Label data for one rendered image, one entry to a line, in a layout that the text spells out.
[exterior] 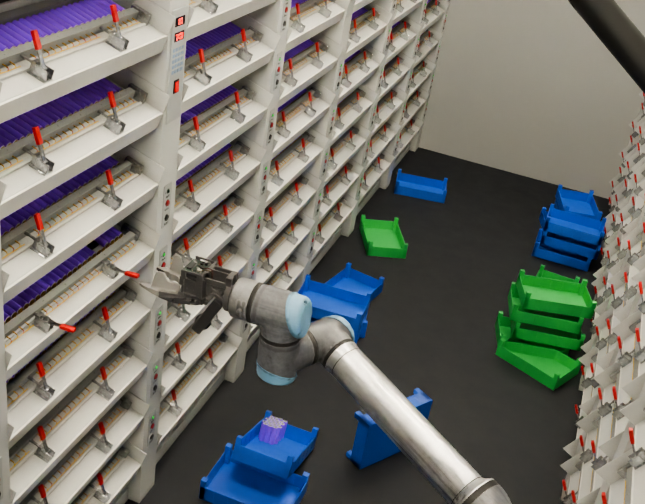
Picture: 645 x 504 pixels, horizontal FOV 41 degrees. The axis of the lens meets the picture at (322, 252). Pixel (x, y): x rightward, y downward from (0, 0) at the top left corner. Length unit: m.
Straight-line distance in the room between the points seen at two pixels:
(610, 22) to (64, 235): 1.47
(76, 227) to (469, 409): 1.98
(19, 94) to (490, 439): 2.30
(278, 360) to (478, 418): 1.71
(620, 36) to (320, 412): 2.73
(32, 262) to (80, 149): 0.26
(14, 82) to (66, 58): 0.17
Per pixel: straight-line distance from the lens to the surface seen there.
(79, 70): 1.81
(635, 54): 0.69
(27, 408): 2.08
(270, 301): 1.81
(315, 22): 3.13
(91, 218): 2.03
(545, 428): 3.54
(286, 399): 3.33
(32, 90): 1.69
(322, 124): 3.54
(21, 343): 1.96
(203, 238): 2.73
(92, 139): 1.95
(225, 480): 2.98
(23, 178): 1.77
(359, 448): 3.06
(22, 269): 1.85
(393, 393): 1.87
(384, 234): 4.59
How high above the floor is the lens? 2.09
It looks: 29 degrees down
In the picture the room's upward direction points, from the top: 10 degrees clockwise
